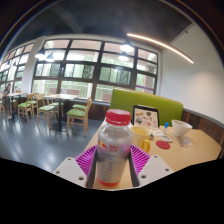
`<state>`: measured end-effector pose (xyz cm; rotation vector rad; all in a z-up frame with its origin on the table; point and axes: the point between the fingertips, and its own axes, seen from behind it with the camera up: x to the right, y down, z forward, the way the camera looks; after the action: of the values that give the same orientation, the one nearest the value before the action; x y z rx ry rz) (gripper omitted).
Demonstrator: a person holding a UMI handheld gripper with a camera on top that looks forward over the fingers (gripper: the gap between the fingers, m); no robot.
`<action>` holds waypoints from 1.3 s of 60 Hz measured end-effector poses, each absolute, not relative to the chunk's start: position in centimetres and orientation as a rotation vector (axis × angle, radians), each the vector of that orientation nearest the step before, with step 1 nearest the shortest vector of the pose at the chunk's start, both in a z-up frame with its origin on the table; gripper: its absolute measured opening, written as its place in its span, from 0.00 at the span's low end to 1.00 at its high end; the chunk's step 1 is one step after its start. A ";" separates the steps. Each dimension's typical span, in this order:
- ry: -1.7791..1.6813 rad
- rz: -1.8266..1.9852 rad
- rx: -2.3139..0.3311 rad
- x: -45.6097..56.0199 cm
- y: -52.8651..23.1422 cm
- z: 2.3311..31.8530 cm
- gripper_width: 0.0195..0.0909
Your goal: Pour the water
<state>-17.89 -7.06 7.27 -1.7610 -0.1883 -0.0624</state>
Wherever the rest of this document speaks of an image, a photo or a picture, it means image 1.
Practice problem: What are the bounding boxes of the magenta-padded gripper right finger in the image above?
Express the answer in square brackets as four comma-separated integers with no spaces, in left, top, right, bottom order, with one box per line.
[128,143,174,188]

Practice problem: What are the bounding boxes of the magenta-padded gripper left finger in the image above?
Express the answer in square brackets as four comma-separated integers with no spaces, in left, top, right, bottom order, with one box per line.
[53,146,99,190]

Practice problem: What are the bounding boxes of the red-capped drink bottle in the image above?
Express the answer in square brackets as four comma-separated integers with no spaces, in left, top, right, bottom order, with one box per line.
[95,108,134,188]

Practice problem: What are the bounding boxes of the flat round red coaster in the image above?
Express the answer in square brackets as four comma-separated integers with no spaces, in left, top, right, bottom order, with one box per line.
[155,139,171,150]

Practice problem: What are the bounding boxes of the printed cards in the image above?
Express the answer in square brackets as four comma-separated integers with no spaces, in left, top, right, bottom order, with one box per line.
[151,128,174,144]

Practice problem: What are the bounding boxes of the yellow mug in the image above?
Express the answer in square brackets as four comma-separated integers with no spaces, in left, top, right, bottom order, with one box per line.
[130,125,152,154]

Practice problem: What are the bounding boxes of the small blue-capped tube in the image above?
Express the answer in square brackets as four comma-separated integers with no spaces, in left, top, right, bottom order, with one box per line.
[162,121,170,134]

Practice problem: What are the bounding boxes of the white bowl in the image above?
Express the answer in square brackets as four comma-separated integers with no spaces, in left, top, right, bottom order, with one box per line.
[171,119,194,138]

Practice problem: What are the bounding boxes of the black-framed picture stand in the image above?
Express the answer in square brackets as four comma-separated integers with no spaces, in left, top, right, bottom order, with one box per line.
[132,104,160,131]

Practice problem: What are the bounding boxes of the wooden chairs with green seats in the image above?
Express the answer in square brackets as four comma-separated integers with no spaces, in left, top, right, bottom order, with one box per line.
[0,93,93,138]

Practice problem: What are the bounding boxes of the green upholstered bench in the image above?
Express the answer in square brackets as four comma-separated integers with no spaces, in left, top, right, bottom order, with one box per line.
[109,88,184,127]

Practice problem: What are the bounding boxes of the long wooden dining table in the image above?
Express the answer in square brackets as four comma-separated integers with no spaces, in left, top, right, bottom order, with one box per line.
[0,91,28,123]

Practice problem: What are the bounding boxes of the person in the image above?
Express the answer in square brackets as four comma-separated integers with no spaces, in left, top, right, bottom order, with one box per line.
[2,83,14,121]

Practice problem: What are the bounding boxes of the curved linear ceiling light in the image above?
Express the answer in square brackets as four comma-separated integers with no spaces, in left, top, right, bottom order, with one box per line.
[126,32,195,65]

